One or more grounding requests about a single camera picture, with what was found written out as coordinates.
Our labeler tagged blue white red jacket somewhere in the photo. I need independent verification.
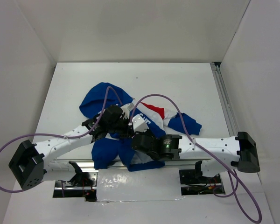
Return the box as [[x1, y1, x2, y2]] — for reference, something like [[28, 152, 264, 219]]
[[78, 81, 203, 172]]

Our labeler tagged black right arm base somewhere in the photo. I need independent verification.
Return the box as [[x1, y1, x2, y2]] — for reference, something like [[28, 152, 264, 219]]
[[176, 160, 224, 196]]

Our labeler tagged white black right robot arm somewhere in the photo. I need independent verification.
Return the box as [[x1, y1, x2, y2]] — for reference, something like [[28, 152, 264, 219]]
[[131, 132, 260, 183]]

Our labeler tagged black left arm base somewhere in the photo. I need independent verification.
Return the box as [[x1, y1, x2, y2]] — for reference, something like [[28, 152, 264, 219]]
[[53, 170, 98, 202]]

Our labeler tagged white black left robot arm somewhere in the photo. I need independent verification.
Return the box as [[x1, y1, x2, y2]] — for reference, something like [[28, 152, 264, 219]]
[[8, 103, 134, 190]]

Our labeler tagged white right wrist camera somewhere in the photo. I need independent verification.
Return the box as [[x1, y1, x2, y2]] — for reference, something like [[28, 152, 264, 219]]
[[129, 114, 149, 133]]

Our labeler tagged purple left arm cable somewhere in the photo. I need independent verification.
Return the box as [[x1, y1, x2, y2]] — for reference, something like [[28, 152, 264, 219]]
[[0, 86, 123, 198]]

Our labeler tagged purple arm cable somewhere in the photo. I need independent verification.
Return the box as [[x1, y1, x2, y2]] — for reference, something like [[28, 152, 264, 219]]
[[0, 86, 123, 198], [130, 94, 262, 222]]

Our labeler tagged aluminium side rail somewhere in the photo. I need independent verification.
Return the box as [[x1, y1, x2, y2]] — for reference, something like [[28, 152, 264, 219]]
[[210, 62, 252, 165]]

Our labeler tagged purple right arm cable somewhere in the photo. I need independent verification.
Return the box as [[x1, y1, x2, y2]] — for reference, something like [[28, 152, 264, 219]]
[[130, 94, 262, 222]]

